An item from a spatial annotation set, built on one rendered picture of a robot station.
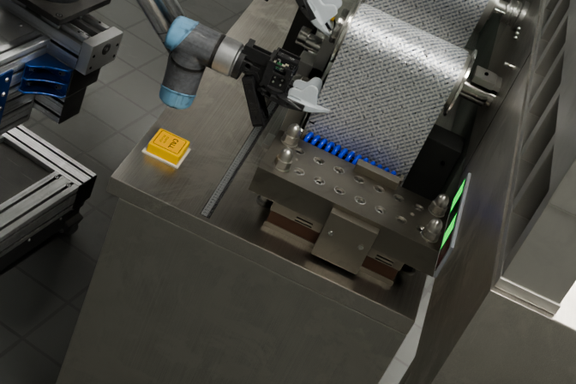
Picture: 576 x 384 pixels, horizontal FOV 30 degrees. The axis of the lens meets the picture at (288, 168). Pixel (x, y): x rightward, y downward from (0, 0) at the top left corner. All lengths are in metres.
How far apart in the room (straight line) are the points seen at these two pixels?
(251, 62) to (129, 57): 2.11
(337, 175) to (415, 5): 0.43
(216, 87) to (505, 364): 1.31
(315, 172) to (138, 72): 2.15
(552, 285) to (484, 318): 0.09
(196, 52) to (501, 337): 1.05
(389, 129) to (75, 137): 1.77
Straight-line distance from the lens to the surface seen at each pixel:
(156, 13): 2.32
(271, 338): 2.23
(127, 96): 4.05
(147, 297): 2.27
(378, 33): 2.14
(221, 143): 2.34
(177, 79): 2.24
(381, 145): 2.22
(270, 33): 2.84
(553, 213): 1.29
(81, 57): 2.80
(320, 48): 2.24
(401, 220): 2.13
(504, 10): 2.39
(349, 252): 2.11
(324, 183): 2.12
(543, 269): 1.33
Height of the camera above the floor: 2.19
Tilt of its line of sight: 33 degrees down
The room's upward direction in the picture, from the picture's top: 24 degrees clockwise
